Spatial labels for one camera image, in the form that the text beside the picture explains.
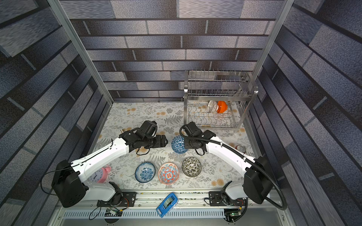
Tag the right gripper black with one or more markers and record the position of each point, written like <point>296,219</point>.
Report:
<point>188,143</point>

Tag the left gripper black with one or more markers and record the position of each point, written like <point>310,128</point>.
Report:
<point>160,144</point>

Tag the blue dotted pattern bowl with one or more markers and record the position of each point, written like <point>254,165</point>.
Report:
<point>178,145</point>

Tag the blue floral rim bowl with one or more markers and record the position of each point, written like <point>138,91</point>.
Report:
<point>145,172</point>

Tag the white lattice pattern bowl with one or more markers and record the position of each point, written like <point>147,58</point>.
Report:
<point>212,106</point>

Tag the orange bowl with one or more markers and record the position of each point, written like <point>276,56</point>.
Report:
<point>222,107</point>

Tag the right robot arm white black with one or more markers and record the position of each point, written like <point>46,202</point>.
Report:
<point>257,179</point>

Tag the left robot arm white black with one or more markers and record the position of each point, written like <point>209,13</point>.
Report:
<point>71,179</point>

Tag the steel two-tier dish rack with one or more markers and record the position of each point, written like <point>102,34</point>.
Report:
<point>238,89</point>

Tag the black white floral bowl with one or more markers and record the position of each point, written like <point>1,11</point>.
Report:
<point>191,167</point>

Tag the floral table mat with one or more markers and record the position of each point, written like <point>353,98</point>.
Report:
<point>169,118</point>

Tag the red blue floral bowl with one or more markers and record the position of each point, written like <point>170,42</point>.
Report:
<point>168,173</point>

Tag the red soda can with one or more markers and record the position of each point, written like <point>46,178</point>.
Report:
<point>241,148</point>

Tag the blue handheld meter device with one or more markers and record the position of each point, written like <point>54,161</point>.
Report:
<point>167,204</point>

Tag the pink alarm clock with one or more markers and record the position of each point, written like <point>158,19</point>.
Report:
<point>100,175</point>

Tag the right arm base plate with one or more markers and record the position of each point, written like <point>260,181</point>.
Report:
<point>218,198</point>

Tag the aluminium rail frame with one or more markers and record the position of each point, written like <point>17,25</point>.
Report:
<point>150,208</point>

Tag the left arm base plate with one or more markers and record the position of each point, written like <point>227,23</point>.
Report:
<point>120,200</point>

